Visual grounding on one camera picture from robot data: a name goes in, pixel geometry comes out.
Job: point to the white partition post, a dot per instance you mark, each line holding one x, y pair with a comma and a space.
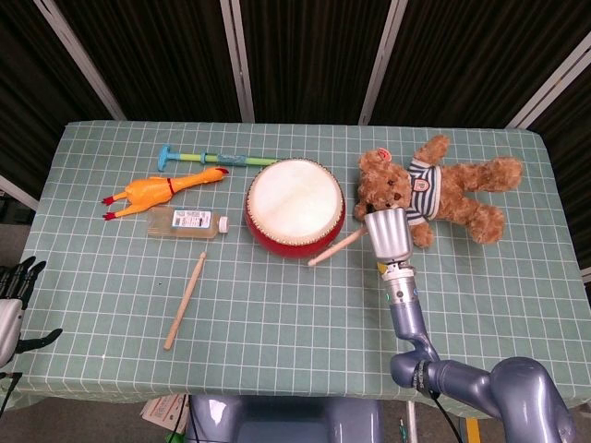
554, 84
382, 60
236, 60
18, 194
81, 60

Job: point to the white table leg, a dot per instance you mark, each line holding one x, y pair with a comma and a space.
412, 422

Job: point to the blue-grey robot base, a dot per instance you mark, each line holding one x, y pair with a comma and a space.
286, 420

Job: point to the orange rubber chicken toy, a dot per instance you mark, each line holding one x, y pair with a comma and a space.
148, 191

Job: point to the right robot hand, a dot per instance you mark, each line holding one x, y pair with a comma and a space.
390, 235

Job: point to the brown teddy bear striped shirt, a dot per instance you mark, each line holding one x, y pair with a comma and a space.
452, 189

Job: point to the yellow floor object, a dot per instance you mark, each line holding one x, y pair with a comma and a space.
473, 431

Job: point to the white printed cardboard box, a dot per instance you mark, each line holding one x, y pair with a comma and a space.
161, 413

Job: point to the green checked tablecloth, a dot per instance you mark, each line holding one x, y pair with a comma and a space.
277, 332

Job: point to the clear plastic bottle white cap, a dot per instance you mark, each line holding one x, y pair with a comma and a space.
184, 223

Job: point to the wooden drumstick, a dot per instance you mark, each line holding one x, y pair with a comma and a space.
332, 251
184, 302

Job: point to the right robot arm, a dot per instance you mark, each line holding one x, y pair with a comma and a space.
406, 318

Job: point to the blue green water pump toy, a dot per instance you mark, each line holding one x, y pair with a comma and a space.
221, 158

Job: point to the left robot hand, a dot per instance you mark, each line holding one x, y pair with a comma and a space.
8, 323

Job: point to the red drum with white skin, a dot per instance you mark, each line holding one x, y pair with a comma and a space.
295, 203

